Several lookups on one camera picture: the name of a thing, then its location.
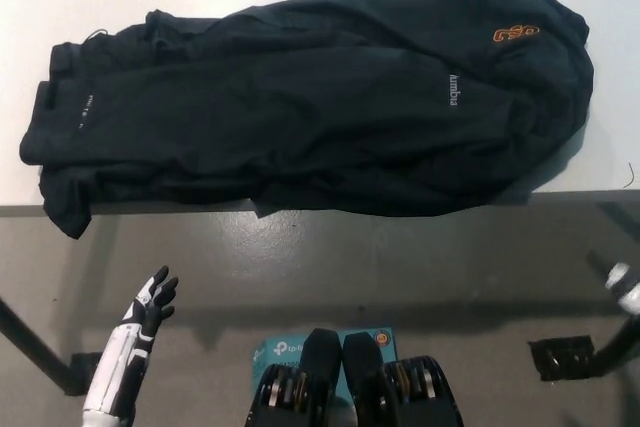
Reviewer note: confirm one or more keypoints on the black jacket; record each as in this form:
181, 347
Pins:
300, 122

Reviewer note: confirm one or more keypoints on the robot left black body block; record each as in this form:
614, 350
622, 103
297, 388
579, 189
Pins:
320, 362

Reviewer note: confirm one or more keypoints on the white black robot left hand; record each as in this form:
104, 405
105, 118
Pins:
117, 362

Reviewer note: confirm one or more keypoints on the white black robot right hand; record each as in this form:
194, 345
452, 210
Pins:
622, 284

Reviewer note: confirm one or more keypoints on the black table leg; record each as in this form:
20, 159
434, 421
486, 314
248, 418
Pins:
617, 347
30, 342

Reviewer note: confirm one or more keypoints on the thin dark thread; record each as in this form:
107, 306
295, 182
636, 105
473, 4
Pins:
630, 179

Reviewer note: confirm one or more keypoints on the teal tp-link cardboard box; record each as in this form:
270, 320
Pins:
274, 348

